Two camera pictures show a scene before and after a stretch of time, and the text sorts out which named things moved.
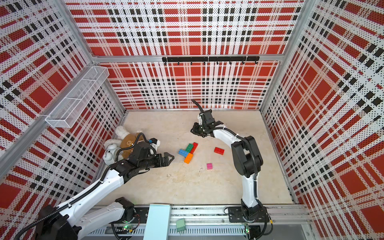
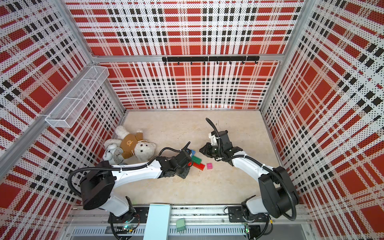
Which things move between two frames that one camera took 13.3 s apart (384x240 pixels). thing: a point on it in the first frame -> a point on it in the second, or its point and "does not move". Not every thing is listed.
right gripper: [194, 128] -> [206, 152]
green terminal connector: [180, 225] does not move
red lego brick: [195, 145] -> [200, 166]
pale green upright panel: [158, 224] does not move
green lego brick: [189, 147] -> [196, 160]
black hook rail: [216, 59] does not move
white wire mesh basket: [66, 113] does not move
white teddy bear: [123, 141] does not move
